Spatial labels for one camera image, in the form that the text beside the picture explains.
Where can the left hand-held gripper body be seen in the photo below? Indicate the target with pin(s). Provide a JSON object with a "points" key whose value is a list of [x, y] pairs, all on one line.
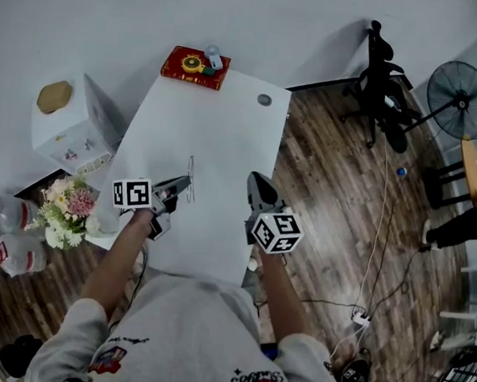
{"points": [[131, 193]]}

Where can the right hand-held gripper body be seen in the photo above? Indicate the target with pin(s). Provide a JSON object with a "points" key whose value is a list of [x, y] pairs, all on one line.
{"points": [[278, 232]]}

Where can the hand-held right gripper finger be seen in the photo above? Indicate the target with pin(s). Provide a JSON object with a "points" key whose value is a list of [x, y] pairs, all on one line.
{"points": [[268, 195], [251, 191]]}

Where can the person's right forearm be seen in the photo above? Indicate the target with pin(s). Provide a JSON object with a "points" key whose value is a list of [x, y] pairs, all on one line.
{"points": [[284, 299]]}

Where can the person's left forearm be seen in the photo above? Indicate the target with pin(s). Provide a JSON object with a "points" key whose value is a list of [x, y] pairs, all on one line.
{"points": [[116, 262]]}

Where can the white vase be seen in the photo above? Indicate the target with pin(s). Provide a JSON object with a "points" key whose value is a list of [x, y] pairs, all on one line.
{"points": [[105, 221]]}

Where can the white square table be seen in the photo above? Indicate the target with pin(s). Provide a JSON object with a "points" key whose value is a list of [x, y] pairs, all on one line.
{"points": [[202, 128]]}

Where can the pink and white flower bouquet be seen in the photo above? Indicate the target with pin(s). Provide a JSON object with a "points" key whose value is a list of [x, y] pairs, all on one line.
{"points": [[71, 209]]}

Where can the white cardboard box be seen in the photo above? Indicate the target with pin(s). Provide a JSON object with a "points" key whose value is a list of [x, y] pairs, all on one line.
{"points": [[75, 141]]}

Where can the grey table grommet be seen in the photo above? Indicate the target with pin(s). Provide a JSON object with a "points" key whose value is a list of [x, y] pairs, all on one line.
{"points": [[264, 100]]}

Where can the red hardcover book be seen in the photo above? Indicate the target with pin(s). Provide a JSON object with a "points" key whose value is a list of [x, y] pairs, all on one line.
{"points": [[172, 68]]}

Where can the white power strip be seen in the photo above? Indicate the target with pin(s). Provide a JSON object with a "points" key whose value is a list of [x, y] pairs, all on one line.
{"points": [[361, 319]]}

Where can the tan octagonal box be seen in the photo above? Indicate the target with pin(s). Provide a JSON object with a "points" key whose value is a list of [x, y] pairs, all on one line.
{"points": [[54, 97]]}

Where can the small white handheld fan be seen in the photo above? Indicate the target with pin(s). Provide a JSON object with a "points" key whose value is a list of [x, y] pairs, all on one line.
{"points": [[214, 55]]}

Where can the small blue ball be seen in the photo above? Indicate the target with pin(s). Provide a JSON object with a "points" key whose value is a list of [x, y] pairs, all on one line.
{"points": [[401, 172]]}

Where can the person's grey sweatshirt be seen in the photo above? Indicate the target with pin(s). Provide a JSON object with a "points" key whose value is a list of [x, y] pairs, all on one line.
{"points": [[190, 341]]}

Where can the black mesh chair with headrest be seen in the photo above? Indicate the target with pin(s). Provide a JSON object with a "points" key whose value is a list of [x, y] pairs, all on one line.
{"points": [[376, 86]]}

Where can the black stool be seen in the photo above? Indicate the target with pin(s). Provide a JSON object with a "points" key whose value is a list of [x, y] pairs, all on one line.
{"points": [[434, 188]]}

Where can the black device with white label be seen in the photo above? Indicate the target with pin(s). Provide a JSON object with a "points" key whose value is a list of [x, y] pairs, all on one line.
{"points": [[355, 377]]}

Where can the black padded office chair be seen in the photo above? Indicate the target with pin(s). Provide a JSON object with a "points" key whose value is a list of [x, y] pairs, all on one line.
{"points": [[19, 354]]}

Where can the round wooden table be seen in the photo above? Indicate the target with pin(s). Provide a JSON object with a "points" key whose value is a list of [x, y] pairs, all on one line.
{"points": [[472, 168]]}

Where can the black pedestal fan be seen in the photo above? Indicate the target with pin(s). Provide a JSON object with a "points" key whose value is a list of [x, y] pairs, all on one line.
{"points": [[461, 100]]}

